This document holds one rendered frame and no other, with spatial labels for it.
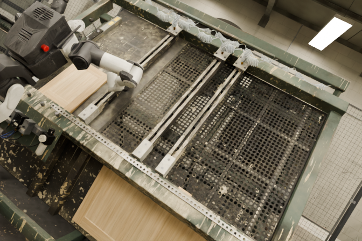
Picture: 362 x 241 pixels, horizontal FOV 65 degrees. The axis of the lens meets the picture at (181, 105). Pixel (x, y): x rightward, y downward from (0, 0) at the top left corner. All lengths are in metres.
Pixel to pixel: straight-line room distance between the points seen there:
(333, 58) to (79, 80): 6.04
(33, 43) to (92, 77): 0.69
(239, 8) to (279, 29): 1.06
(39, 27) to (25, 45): 0.12
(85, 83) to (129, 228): 1.05
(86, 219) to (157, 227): 0.51
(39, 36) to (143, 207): 1.20
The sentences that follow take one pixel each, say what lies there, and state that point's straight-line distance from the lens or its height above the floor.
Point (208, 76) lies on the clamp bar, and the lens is 2.14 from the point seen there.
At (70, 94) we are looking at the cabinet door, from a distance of 2.15.
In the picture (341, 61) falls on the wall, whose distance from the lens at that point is 7.36.
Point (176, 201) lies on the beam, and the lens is 1.68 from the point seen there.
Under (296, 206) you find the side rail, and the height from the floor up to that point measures 1.16.
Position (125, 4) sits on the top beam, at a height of 1.83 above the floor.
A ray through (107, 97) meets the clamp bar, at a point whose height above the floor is 1.11.
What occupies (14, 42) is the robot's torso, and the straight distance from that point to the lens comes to 1.70.
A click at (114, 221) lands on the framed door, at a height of 0.43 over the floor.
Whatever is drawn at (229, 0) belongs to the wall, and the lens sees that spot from 7.41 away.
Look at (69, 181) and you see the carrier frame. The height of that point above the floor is 0.47.
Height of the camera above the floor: 1.36
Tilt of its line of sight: 1 degrees down
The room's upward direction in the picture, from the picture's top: 30 degrees clockwise
